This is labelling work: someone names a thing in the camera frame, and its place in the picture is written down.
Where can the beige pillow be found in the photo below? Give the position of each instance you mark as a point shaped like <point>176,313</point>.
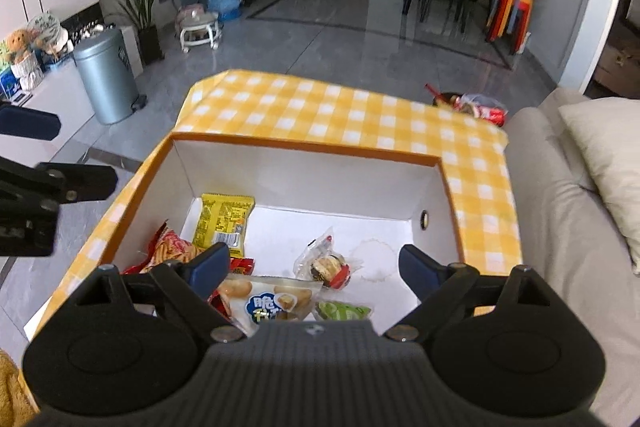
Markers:
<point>607,157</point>

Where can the yellow checkered tablecloth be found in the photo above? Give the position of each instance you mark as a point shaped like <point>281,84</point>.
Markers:
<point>325,112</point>

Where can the silver metal trash can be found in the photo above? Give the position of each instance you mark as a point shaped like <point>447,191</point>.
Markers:
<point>105,77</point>

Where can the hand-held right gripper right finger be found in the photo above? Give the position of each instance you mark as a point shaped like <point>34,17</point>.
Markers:
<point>417,268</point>

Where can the brown plush toy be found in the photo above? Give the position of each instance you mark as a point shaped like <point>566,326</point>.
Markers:
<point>20,42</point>

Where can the small white wheeled stool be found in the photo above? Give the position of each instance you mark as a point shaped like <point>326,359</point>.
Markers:
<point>199,29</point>

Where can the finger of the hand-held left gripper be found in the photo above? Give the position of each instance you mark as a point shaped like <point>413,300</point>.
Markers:
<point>30,123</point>
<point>85,183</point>

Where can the orange cardboard box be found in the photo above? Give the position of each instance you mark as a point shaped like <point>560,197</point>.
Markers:
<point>310,187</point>

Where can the grey sofa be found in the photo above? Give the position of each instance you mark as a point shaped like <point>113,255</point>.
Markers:
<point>565,217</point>

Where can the red snack packet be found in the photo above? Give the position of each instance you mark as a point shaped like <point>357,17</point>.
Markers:
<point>242,266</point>

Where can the potted long-leaf plant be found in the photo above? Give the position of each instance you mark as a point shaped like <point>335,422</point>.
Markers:
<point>140,12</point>

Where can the yellow snack packet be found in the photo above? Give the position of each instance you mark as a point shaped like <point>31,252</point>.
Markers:
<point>222,219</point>

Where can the green snack packet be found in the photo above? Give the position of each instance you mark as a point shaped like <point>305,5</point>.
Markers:
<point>342,309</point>

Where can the white cracker packet blue label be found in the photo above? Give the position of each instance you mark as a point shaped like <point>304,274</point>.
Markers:
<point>272,302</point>

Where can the orange fries snack packet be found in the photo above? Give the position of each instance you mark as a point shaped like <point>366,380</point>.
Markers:
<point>170,249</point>

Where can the stack of colourful stools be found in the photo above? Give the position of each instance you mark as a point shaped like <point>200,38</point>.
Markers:
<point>512,14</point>

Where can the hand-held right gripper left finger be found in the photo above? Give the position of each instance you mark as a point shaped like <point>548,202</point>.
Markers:
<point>210,264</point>

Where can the yellow cloth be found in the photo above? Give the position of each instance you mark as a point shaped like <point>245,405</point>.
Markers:
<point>12,392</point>

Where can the clear chocolate snack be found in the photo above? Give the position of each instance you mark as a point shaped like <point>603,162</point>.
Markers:
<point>325,262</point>

